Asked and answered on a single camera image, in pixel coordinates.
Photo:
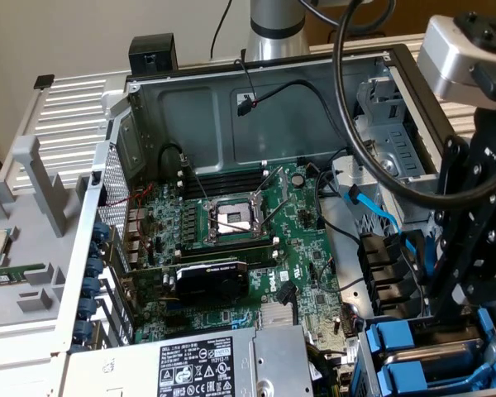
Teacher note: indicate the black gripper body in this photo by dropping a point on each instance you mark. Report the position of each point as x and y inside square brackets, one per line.
[492, 140]

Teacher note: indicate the hard disk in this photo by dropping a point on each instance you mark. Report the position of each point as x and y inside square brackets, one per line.
[390, 335]

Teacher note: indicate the blue disk carrier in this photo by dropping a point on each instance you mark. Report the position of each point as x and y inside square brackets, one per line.
[401, 374]

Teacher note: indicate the metal disk bay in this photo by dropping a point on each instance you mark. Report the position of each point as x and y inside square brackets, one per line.
[374, 384]

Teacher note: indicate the metal optical drive cage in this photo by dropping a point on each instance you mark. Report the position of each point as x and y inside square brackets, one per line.
[397, 140]

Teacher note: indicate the brown cardboard box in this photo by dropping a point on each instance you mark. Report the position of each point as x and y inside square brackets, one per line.
[405, 25]

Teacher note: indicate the round coin battery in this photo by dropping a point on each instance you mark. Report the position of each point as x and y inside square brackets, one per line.
[299, 179]

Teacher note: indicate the green motherboard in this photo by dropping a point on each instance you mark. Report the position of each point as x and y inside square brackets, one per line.
[297, 248]

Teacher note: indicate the metal socket cover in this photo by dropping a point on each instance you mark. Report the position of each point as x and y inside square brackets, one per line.
[283, 182]

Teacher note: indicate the black RAM slot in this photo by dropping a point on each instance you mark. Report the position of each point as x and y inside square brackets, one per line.
[256, 259]
[227, 188]
[227, 177]
[227, 247]

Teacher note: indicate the silver chipset heatsink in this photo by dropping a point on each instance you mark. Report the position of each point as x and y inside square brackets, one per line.
[273, 316]

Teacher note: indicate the CPU socket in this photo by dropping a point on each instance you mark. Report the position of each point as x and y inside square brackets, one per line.
[231, 219]

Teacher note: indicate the black graphics card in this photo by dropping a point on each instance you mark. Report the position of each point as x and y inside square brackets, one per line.
[215, 285]

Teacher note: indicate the metal locking lever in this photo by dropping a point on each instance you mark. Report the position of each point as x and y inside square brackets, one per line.
[195, 180]

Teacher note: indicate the open grey PC case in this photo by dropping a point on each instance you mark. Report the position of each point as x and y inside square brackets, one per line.
[182, 107]

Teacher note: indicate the grey power supply unit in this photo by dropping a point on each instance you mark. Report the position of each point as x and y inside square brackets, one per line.
[190, 368]

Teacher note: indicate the blue expansion slot clip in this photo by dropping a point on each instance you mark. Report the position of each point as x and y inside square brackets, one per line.
[101, 230]
[84, 331]
[91, 287]
[93, 267]
[87, 309]
[97, 249]

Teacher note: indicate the grey parts rack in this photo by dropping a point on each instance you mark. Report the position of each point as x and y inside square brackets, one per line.
[37, 248]

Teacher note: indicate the small black table clip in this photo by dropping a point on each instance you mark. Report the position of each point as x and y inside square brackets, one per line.
[44, 81]

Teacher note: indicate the green RAM stick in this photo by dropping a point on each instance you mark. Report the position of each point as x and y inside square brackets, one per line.
[12, 274]

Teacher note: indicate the black box on bracket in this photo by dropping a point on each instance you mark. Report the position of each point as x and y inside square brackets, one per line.
[153, 49]

